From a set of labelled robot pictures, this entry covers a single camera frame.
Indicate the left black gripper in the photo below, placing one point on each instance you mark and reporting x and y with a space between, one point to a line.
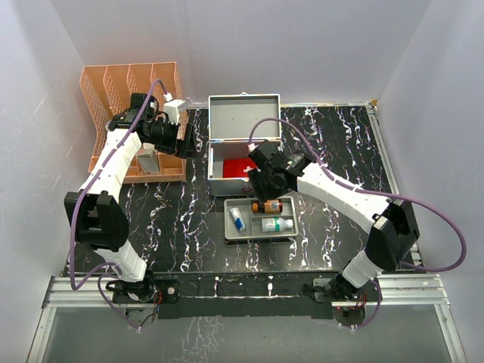
185 148

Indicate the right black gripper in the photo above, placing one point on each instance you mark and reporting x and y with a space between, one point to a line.
255 177

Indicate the brown bottle orange cap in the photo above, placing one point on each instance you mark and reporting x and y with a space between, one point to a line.
267 207

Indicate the clear bottle white cap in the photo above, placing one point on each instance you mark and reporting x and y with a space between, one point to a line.
276 224

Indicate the red first aid pouch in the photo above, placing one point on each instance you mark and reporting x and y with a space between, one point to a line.
237 168

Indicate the grey plastic tray insert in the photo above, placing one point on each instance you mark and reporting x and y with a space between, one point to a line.
253 220

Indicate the white blue tube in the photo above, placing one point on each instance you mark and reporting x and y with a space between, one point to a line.
238 219

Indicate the silver metal medicine case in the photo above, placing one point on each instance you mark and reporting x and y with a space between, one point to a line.
231 119

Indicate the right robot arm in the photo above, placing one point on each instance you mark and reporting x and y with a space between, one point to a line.
389 222

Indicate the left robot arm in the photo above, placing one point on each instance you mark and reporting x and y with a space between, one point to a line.
96 219

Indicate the grey stationery box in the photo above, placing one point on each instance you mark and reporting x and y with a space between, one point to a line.
148 161

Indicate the orange plastic file organizer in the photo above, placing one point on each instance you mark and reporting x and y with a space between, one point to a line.
107 90

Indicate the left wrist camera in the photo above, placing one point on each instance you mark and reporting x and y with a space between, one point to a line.
173 108

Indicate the aluminium frame rail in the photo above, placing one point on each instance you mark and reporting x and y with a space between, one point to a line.
251 318

